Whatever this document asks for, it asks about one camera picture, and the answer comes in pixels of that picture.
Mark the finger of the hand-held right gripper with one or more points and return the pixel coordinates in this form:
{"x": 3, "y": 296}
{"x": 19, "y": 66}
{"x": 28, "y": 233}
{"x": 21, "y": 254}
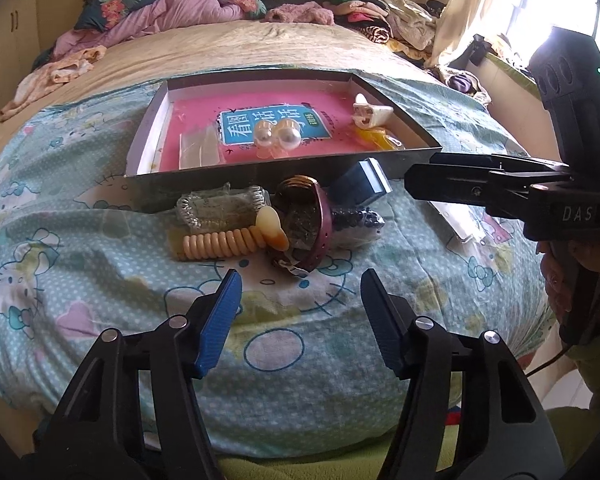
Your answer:
{"x": 445, "y": 182}
{"x": 480, "y": 161}

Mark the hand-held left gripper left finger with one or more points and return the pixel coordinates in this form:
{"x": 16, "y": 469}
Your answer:
{"x": 220, "y": 325}

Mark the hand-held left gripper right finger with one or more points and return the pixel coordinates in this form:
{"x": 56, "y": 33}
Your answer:
{"x": 382, "y": 330}

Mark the clear packet with white card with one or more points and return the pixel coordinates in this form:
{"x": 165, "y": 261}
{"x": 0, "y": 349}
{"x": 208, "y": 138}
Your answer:
{"x": 460, "y": 222}

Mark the bag of yellow rings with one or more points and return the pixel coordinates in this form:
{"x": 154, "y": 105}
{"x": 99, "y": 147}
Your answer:
{"x": 375, "y": 139}

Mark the blue jewelry box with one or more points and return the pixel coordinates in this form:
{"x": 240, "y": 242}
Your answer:
{"x": 357, "y": 187}

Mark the white hair claw clip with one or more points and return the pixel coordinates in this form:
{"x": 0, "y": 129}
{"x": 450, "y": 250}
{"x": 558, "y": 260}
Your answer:
{"x": 377, "y": 115}

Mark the cream amber hair clip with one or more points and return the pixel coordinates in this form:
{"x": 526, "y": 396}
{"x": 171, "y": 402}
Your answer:
{"x": 271, "y": 225}

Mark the clear crinkled plastic packet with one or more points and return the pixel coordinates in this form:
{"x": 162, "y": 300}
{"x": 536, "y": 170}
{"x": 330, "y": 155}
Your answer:
{"x": 220, "y": 207}

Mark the grey cardboard box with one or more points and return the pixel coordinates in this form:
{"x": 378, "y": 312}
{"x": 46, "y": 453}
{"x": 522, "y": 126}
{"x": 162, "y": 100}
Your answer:
{"x": 280, "y": 167}

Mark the clear plastic bag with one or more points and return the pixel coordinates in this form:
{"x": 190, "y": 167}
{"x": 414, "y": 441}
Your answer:
{"x": 197, "y": 147}

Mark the pearl earrings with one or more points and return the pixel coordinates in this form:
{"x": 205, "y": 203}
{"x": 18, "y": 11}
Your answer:
{"x": 265, "y": 132}

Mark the person's right hand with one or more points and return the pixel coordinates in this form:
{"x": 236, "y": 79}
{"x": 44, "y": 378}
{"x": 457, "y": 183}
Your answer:
{"x": 550, "y": 275}

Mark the bag of clothes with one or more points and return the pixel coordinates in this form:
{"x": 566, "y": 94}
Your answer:
{"x": 462, "y": 82}

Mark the small black object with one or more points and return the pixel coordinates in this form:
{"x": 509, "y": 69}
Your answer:
{"x": 478, "y": 50}

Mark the red and blue cloth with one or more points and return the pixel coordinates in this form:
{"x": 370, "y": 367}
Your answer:
{"x": 453, "y": 417}

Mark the cartoon printed bedsheet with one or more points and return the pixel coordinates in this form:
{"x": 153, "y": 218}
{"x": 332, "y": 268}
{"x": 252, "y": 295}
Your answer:
{"x": 105, "y": 285}

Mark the pile of clothes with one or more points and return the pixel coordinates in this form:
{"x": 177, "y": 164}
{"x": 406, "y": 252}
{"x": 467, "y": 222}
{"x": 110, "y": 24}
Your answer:
{"x": 405, "y": 20}

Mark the cream curtain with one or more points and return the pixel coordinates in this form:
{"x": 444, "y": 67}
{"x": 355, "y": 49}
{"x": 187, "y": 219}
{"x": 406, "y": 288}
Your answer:
{"x": 475, "y": 0}

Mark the pink fuzzy cloth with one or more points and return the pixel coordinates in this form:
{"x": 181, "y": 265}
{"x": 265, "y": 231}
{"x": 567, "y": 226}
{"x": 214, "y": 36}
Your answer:
{"x": 300, "y": 12}

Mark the person's green clothing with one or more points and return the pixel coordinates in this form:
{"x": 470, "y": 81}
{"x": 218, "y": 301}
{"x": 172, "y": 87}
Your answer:
{"x": 580, "y": 440}

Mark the beige bedspread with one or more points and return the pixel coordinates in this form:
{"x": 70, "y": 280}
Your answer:
{"x": 205, "y": 50}

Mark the cream crumpled clothing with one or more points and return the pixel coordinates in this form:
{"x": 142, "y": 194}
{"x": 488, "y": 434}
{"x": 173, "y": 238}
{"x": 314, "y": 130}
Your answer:
{"x": 55, "y": 72}

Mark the purple quilt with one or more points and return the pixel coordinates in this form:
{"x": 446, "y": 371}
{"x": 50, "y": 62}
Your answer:
{"x": 190, "y": 7}

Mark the floral pillow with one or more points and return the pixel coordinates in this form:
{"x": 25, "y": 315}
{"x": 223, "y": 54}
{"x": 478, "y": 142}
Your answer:
{"x": 110, "y": 5}

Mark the cream wardrobe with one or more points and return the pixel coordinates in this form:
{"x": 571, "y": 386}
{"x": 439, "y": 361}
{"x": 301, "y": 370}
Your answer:
{"x": 5, "y": 35}

